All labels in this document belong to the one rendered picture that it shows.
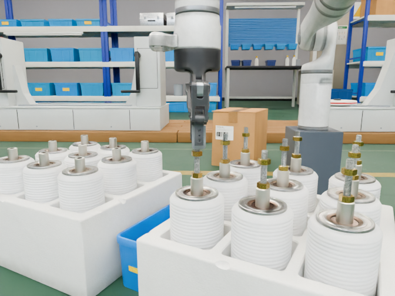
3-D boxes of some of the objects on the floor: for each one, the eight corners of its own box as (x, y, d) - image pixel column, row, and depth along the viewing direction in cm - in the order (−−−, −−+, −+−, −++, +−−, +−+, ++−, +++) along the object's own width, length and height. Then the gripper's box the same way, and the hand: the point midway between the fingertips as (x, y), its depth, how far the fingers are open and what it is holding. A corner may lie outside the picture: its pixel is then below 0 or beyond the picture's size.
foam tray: (90, 206, 116) (87, 158, 113) (183, 228, 99) (182, 172, 95) (-23, 256, 82) (-33, 190, 79) (87, 303, 65) (80, 221, 61)
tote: (310, 111, 517) (312, 88, 510) (335, 111, 519) (337, 88, 511) (323, 114, 468) (325, 88, 461) (351, 114, 470) (353, 88, 462)
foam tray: (226, 240, 91) (227, 180, 88) (383, 280, 72) (392, 205, 69) (139, 330, 58) (135, 239, 54) (388, 447, 39) (407, 319, 36)
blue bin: (186, 232, 96) (185, 194, 94) (218, 240, 91) (219, 201, 88) (116, 286, 70) (113, 235, 68) (156, 302, 65) (154, 248, 63)
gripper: (227, 39, 44) (226, 154, 47) (215, 50, 58) (214, 137, 61) (173, 39, 43) (174, 154, 46) (174, 50, 58) (176, 137, 61)
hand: (197, 137), depth 54 cm, fingers open, 6 cm apart
